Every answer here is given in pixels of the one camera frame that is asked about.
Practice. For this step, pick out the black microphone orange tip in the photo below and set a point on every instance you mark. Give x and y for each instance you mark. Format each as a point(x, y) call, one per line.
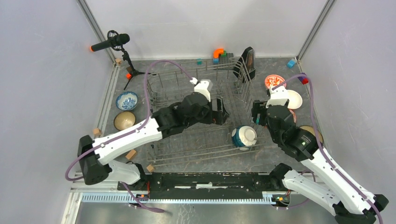
point(114, 41)

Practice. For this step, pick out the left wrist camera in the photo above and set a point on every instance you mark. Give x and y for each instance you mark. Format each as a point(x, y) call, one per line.
point(203, 87)

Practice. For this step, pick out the black metronome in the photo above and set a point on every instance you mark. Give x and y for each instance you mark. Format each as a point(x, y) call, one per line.
point(244, 69)

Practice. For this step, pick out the small wooden cube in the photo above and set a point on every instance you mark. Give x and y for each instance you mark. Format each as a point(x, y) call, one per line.
point(96, 132)

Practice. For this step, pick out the blue white patterned bowl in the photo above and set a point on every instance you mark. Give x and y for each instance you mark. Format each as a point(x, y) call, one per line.
point(294, 115)

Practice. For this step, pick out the grey studded base plate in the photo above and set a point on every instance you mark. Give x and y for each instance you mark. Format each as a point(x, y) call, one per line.
point(227, 58)

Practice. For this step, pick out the white blue rimmed bowl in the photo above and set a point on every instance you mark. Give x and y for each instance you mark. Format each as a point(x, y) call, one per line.
point(127, 101)

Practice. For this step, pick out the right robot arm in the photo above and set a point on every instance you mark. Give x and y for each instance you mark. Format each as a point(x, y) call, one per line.
point(342, 196)

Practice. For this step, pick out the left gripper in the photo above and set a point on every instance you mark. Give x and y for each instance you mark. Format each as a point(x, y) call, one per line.
point(219, 117)

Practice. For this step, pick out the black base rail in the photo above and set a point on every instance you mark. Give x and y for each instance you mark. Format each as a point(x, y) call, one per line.
point(206, 186)

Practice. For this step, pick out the blue toy block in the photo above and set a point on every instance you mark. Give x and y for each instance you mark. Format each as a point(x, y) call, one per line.
point(291, 63)

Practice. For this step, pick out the black microphone tripod stand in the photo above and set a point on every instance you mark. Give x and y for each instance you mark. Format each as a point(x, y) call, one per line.
point(131, 71)

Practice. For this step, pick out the dark brown banded bowl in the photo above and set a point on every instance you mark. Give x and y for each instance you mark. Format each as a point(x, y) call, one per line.
point(124, 120)

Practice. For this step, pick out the grey wire dish rack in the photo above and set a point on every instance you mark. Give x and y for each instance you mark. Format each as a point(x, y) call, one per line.
point(201, 142)

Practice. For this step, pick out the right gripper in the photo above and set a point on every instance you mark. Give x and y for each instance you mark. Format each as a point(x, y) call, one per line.
point(258, 107)

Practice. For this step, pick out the wooden cube near rail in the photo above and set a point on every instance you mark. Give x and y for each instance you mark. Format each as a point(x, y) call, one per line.
point(150, 168)

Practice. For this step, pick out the white bowl orange pattern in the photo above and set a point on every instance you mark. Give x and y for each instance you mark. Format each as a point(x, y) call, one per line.
point(273, 80)

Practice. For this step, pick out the teal bowl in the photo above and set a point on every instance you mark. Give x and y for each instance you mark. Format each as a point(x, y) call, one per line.
point(244, 137)

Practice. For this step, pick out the orange curved toy block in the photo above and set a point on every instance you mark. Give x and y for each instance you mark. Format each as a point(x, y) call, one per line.
point(218, 52)

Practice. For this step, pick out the wooden block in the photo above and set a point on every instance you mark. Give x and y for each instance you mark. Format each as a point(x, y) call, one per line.
point(131, 154)

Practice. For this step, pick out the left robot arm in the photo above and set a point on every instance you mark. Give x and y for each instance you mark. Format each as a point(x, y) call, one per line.
point(97, 157)

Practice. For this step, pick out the purple red toy block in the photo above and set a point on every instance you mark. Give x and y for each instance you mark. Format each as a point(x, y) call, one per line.
point(303, 78)

